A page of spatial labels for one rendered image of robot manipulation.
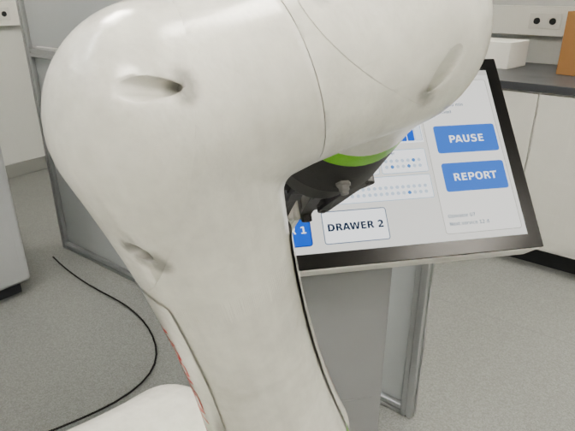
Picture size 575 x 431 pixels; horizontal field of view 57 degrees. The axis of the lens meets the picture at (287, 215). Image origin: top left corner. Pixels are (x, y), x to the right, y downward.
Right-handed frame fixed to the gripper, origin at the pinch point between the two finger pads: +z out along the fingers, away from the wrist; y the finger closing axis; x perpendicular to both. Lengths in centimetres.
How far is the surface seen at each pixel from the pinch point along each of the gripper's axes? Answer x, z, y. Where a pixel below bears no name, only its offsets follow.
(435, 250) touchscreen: 3.8, 9.1, -21.8
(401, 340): 13, 105, -52
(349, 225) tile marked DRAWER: -0.6, 9.1, -10.2
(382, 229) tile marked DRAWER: 0.3, 9.0, -14.8
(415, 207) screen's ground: -2.5, 9.0, -20.2
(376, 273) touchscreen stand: 4.0, 22.8, -17.7
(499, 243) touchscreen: 3.7, 9.0, -31.6
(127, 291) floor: -26, 195, 42
